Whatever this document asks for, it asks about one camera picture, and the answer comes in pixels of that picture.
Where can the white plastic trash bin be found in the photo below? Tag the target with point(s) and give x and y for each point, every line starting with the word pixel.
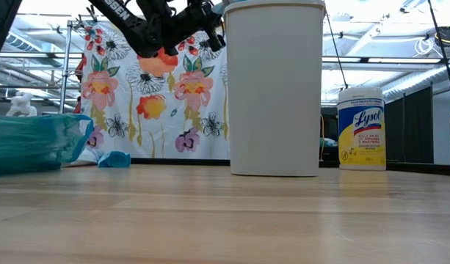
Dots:
pixel 274 91

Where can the teal trash bag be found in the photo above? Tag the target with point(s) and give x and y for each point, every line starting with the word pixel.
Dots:
pixel 26 143

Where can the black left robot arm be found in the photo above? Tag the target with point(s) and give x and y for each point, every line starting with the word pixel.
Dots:
pixel 129 22

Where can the small blue folded bag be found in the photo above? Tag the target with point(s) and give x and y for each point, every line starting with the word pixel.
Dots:
pixel 114 160

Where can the floral print cloth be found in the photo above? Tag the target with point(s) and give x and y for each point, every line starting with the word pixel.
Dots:
pixel 155 110

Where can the black clip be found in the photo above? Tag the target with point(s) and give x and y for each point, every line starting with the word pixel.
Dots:
pixel 79 22
pixel 91 12

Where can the black monitor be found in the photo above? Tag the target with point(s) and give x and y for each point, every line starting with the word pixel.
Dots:
pixel 329 126

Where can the teal white cloth pile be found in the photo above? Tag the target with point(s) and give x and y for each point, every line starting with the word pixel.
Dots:
pixel 329 142

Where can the white plastic object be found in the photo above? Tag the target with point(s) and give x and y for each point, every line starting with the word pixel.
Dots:
pixel 22 104

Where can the yellow Lysol wipes canister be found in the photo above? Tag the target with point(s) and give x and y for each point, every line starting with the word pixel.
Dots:
pixel 360 139

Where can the black diagonal pole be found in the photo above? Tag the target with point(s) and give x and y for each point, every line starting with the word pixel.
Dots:
pixel 444 55

